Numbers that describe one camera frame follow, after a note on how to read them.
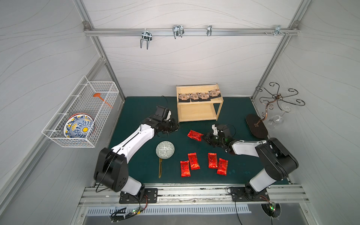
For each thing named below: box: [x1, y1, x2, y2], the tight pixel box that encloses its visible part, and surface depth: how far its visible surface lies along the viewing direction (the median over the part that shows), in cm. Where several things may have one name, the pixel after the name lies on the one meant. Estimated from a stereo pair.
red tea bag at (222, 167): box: [216, 157, 229, 176], surface depth 84 cm
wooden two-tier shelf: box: [176, 82, 224, 124], surface depth 106 cm
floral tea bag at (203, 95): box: [197, 92, 210, 100], surface depth 95 cm
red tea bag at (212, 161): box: [207, 152, 218, 169], surface depth 86 cm
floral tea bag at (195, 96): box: [189, 92, 200, 100], surface depth 95 cm
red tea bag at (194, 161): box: [187, 152, 201, 171], surface depth 86 cm
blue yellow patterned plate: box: [63, 112, 96, 139], surface depth 62 cm
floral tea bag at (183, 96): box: [178, 92, 190, 101], surface depth 95 cm
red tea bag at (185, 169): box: [180, 160, 192, 178], surface depth 82 cm
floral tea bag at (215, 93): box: [211, 89, 221, 98], surface depth 95 cm
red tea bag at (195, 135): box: [187, 129, 204, 142], surface depth 93 cm
